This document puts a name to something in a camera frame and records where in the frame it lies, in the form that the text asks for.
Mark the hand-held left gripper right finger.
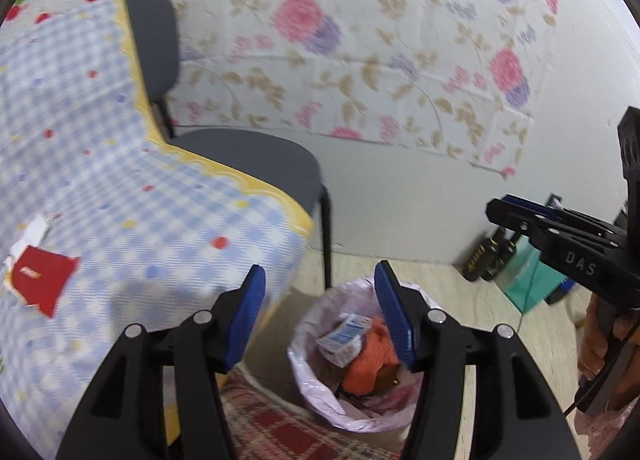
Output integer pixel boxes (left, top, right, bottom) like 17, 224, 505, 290
374, 260, 583, 460

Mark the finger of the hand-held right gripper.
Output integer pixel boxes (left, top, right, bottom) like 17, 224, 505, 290
502, 195, 626, 238
485, 198, 556, 251

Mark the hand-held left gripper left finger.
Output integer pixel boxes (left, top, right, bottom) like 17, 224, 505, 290
55, 264, 267, 460

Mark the white blue milk carton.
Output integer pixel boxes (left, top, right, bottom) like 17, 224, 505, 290
317, 312, 373, 368

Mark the orange knitted item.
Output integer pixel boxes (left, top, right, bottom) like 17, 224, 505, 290
341, 317, 403, 397

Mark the trash bin with pink liner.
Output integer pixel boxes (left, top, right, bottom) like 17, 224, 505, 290
287, 277, 436, 433

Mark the red snack packet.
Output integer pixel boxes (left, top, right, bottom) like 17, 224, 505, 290
7, 245, 82, 317

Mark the person's right hand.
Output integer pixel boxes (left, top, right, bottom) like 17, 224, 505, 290
577, 290, 640, 411

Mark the teal transparent box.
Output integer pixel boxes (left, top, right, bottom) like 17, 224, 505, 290
504, 235, 576, 315

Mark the red plaid rug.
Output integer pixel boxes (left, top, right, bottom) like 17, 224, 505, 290
220, 370, 406, 460

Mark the grey upholstered chair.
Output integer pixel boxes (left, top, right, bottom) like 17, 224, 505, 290
120, 0, 333, 291

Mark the person's pink clothing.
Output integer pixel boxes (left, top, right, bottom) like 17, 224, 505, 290
572, 402, 623, 460

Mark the blue checkered dotted cloth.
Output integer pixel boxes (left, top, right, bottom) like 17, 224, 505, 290
0, 0, 316, 446

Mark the floral wall sheet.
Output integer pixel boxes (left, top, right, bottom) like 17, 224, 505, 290
105, 0, 561, 178

